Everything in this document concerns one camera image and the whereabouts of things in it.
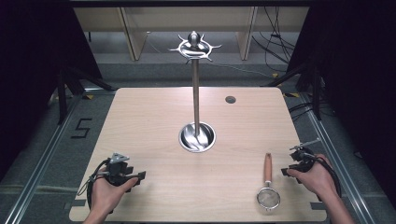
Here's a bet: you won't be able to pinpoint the black curtain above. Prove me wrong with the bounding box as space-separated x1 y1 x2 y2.
285 0 396 208
0 0 103 183

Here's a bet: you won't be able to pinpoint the black tripod stand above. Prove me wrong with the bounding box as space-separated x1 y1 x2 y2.
56 65 117 126
263 61 323 121

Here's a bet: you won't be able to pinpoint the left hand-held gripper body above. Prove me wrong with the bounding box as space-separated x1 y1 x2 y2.
105 151 135 188

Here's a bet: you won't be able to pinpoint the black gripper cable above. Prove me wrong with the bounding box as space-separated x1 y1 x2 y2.
77 158 112 210
303 152 343 199

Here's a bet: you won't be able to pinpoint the black floor cables by tripod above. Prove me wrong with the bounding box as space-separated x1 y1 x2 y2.
288 101 316 121

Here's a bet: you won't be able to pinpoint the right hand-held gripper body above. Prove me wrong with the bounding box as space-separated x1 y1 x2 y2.
289 137 322 173

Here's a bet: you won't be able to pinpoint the wooden-handled mesh strainer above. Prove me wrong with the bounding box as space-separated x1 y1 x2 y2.
256 151 282 213

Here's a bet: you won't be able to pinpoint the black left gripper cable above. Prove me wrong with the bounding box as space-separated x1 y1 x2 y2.
77 158 112 210

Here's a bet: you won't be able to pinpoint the steel utensil hanging rack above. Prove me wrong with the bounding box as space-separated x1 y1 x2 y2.
167 30 223 154

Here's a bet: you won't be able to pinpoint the person's right hand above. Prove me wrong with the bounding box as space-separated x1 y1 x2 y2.
286 153 339 201

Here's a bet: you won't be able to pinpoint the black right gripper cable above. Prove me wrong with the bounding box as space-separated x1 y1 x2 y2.
303 152 343 199

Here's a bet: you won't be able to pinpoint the aluminium floor rail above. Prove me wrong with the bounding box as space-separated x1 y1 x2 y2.
298 92 373 224
2 92 86 224

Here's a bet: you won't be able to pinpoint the light wooden shelf unit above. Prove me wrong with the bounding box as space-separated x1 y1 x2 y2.
73 7 310 63

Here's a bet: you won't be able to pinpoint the person's left hand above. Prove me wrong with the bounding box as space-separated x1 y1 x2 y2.
89 175 140 217

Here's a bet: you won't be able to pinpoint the bundle of black floor cables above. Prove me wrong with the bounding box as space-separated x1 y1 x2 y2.
251 7 297 73

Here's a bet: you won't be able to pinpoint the white floor cable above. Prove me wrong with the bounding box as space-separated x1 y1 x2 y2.
214 63 274 79

